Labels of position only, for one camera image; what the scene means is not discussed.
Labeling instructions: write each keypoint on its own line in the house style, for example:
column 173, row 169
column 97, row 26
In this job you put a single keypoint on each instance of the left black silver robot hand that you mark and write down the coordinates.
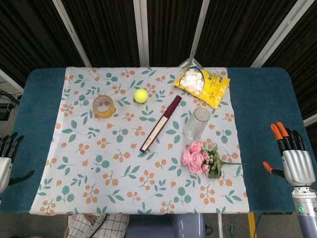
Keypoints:
column 5, row 168

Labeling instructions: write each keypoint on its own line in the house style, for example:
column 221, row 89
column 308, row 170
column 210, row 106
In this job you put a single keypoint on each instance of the right orange-tipped silver robot hand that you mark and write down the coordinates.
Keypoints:
column 297, row 166

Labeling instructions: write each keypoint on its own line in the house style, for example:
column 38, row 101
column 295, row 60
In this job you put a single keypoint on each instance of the pink artificial flower bouquet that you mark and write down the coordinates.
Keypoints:
column 194, row 158

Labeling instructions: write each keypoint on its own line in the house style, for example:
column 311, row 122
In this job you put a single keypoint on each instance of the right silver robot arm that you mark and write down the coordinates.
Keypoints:
column 305, row 210

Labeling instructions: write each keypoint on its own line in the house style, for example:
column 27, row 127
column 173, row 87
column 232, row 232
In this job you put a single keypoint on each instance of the clear glass cup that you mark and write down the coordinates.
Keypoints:
column 195, row 126

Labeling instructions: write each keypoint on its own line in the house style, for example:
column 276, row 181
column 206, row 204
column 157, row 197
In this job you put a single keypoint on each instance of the teal table cover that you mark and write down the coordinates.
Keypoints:
column 260, row 99

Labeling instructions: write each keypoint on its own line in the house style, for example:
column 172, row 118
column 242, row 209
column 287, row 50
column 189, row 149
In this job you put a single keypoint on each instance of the yellow bag of white cubes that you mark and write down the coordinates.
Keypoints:
column 213, row 89

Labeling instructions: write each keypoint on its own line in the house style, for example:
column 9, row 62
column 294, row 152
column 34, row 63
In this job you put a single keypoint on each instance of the yellow clear tape roll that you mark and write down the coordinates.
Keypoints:
column 107, row 114

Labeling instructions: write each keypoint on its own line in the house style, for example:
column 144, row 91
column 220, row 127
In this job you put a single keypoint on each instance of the white checkered fabric bag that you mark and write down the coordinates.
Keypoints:
column 109, row 226

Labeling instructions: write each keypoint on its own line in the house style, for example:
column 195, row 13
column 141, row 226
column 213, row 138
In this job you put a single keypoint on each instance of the floral print tablecloth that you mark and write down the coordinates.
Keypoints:
column 123, row 178

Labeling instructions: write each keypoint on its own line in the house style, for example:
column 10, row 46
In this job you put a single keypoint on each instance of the dark red folded fan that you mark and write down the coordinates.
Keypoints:
column 161, row 124

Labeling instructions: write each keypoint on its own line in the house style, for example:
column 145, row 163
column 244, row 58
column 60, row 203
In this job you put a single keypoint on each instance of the grey blue plastic stool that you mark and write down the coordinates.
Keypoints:
column 166, row 226

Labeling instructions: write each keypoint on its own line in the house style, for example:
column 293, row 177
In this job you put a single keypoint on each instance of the yellow tennis ball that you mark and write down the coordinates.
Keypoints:
column 141, row 96

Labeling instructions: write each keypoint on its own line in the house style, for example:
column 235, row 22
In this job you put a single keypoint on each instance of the white partition frame post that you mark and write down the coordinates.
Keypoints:
column 311, row 120
column 73, row 34
column 141, row 32
column 10, row 79
column 277, row 34
column 199, row 27

